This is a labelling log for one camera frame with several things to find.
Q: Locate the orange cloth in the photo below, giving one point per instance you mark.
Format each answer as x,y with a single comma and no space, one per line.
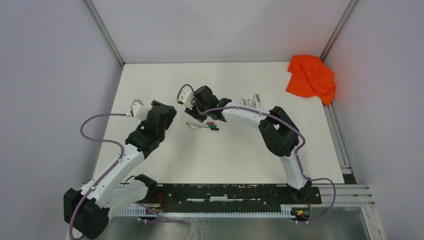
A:
310,77

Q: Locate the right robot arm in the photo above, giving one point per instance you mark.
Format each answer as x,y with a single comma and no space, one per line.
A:
280,135

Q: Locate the black capped horizontal marker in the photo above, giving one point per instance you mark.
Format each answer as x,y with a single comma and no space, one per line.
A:
205,128

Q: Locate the purple capped horizontal marker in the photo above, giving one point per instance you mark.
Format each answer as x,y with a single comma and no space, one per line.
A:
200,123

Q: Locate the green capped horizontal marker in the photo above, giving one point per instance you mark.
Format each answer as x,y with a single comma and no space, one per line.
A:
210,126

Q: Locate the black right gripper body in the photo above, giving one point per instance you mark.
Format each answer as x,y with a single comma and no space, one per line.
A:
196,106

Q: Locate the aluminium frame rail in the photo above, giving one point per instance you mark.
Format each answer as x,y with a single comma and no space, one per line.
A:
339,194

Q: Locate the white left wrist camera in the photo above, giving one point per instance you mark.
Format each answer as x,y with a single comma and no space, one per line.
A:
139,110

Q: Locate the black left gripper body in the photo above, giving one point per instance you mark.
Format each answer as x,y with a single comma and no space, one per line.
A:
171,114

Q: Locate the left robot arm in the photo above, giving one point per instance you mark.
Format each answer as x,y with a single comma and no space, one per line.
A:
90,208

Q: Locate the yellow capped marker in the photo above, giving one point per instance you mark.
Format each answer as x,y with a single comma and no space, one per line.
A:
255,100

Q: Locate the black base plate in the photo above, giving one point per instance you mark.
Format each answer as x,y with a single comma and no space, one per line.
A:
228,198

